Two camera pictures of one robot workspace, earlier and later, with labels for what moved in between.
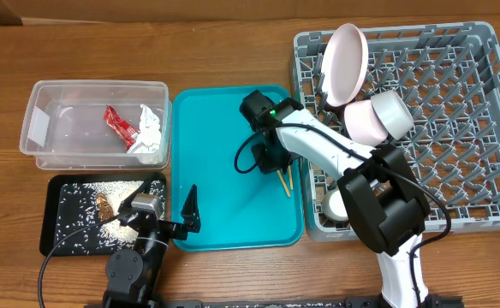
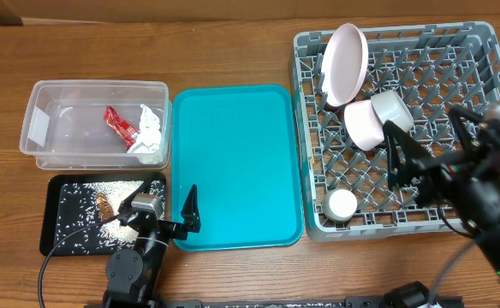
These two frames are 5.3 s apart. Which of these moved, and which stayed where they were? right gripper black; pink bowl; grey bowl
Moved: right gripper black
Stayed: grey bowl; pink bowl
